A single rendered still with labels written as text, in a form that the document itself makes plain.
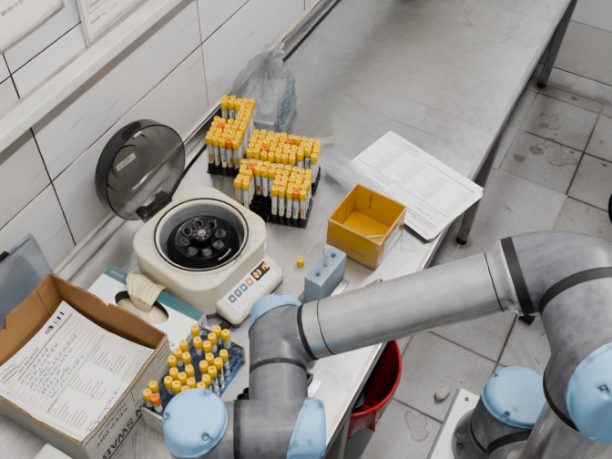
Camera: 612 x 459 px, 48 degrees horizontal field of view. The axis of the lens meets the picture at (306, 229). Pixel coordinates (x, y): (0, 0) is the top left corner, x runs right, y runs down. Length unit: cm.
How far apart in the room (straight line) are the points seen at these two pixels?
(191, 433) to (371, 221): 93
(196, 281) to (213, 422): 62
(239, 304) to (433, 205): 55
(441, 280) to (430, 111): 115
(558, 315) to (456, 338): 176
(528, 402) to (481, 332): 142
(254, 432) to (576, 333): 38
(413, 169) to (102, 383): 90
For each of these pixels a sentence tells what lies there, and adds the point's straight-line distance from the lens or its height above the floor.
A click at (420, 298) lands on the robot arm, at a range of 85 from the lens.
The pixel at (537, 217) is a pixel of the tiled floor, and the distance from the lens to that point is 298.
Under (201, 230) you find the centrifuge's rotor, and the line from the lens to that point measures 147.
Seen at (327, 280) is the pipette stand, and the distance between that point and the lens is 143.
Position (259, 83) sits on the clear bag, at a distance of 178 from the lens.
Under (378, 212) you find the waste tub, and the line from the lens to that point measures 162.
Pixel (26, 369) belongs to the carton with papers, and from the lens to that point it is 143.
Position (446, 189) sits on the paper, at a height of 89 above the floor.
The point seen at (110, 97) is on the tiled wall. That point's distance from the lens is 149.
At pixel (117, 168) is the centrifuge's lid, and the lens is 151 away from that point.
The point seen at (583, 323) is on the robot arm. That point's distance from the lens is 77.
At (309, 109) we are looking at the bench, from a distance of 192.
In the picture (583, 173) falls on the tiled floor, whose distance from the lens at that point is 323.
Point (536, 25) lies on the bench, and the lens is 238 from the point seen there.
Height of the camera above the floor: 213
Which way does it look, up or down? 51 degrees down
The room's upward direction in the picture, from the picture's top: 2 degrees clockwise
